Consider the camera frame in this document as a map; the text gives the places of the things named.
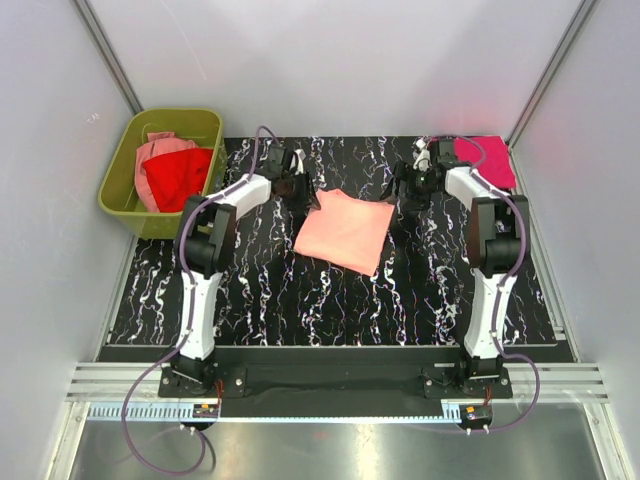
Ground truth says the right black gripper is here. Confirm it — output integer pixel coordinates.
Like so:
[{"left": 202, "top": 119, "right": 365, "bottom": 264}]
[{"left": 379, "top": 161, "right": 439, "bottom": 212}]

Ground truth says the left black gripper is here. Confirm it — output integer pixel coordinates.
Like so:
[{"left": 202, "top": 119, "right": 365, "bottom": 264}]
[{"left": 280, "top": 170, "right": 320, "bottom": 212}]

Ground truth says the salmon pink t shirt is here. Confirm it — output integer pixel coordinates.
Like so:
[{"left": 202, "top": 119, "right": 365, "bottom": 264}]
[{"left": 294, "top": 189, "right": 395, "bottom": 276}]

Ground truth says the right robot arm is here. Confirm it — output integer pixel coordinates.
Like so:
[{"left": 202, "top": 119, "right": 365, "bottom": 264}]
[{"left": 387, "top": 136, "right": 530, "bottom": 397}]

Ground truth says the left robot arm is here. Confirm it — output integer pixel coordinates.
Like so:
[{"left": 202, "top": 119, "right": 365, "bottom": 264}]
[{"left": 170, "top": 145, "right": 320, "bottom": 396}]

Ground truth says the folded magenta t shirt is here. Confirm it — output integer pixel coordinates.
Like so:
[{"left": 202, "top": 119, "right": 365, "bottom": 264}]
[{"left": 454, "top": 136, "right": 517, "bottom": 190}]

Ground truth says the red t shirt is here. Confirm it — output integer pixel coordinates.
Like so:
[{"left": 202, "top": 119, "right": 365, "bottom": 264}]
[{"left": 141, "top": 148, "right": 214, "bottom": 213}]

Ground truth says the olive green plastic bin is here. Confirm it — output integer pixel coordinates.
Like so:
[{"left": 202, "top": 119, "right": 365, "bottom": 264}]
[{"left": 98, "top": 108, "right": 227, "bottom": 240}]

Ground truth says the dusty pink t shirt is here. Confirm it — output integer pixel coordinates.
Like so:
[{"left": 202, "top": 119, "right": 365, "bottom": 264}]
[{"left": 134, "top": 131, "right": 198, "bottom": 213}]

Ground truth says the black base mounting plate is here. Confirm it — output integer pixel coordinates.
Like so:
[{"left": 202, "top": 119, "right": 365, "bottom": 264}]
[{"left": 159, "top": 346, "right": 513, "bottom": 421}]

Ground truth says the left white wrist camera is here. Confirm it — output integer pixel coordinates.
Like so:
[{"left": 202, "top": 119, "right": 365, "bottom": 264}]
[{"left": 290, "top": 149, "right": 306, "bottom": 175}]

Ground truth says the aluminium frame rail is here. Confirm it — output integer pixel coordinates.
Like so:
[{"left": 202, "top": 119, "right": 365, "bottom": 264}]
[{"left": 66, "top": 363, "right": 608, "bottom": 424}]

